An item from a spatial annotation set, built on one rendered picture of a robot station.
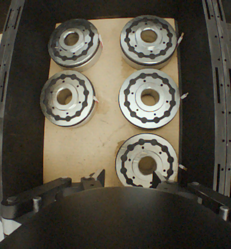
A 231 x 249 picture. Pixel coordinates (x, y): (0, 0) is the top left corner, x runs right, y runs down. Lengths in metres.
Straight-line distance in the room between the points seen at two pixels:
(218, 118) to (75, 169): 0.25
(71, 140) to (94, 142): 0.05
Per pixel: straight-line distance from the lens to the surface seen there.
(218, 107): 0.19
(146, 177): 0.23
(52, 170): 0.31
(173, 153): 0.24
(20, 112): 0.26
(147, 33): 0.30
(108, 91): 0.27
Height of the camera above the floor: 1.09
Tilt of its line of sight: 84 degrees down
